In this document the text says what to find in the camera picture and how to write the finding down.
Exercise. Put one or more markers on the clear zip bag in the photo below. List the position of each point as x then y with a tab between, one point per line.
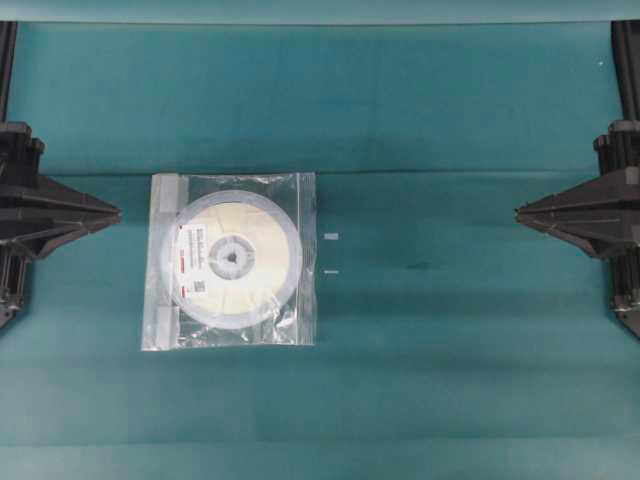
165	326

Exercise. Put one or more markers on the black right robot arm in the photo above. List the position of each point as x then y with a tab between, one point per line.
616	149

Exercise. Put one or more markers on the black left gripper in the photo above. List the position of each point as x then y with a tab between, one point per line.
20	158

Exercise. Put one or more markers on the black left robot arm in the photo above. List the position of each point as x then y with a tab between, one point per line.
38	214

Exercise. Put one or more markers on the white component reel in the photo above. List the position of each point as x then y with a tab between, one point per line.
236	259

